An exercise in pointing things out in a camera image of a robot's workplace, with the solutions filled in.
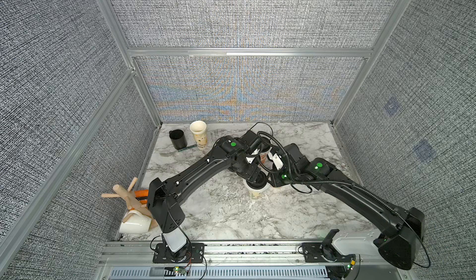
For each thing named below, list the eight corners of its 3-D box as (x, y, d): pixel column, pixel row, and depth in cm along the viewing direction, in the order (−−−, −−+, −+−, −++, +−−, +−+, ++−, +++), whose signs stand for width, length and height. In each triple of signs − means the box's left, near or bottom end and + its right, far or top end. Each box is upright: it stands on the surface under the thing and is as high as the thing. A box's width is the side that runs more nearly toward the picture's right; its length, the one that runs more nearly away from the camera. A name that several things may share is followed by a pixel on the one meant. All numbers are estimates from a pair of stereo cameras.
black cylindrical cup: (171, 149, 108) (167, 140, 102) (174, 138, 113) (170, 129, 107) (185, 149, 108) (182, 140, 102) (188, 138, 113) (185, 129, 107)
